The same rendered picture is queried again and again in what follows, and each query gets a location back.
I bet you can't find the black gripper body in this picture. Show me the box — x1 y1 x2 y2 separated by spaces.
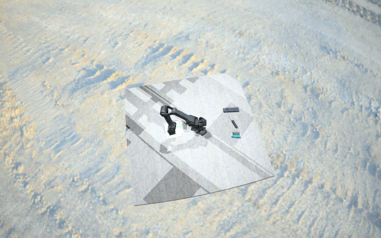
195 126 207 136

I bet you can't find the black rectangular bar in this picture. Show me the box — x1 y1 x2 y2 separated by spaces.
223 107 239 113

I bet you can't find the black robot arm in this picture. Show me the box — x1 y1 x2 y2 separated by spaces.
160 105 207 136

